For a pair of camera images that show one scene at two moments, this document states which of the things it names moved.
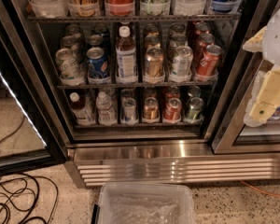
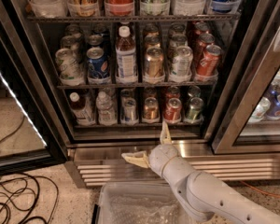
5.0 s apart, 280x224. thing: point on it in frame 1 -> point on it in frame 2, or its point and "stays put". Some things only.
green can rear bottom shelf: (193, 91) stays put
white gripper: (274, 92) -> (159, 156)
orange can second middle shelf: (152, 41) stays put
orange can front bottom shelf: (150, 108) stays put
